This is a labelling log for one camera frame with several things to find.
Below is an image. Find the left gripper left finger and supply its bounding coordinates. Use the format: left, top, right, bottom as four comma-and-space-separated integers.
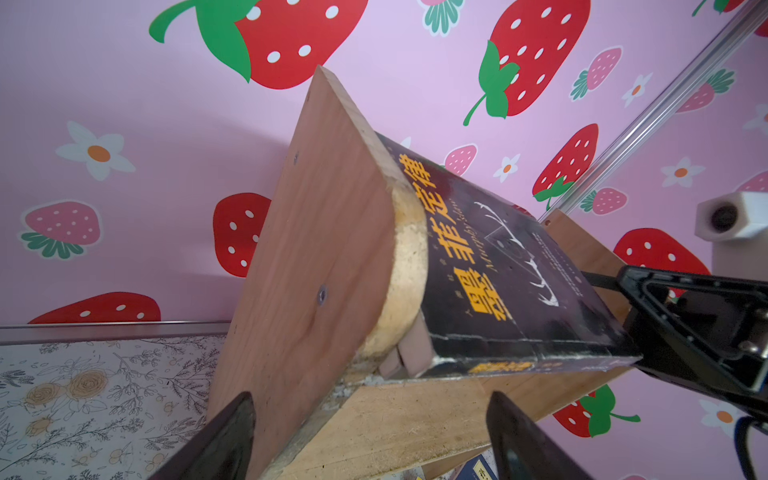
150, 392, 256, 480

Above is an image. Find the blue book upper right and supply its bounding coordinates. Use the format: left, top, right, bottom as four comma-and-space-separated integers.
451, 455, 497, 480

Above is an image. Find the black book yellow title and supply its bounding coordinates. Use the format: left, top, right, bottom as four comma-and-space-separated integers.
384, 140, 641, 379

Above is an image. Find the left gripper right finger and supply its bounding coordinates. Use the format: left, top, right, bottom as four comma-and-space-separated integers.
486, 391, 593, 480

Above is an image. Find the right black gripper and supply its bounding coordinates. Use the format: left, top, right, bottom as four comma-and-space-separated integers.
582, 266, 767, 420

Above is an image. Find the wooden two-tier shelf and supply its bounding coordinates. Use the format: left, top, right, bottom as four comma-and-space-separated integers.
206, 64, 634, 480

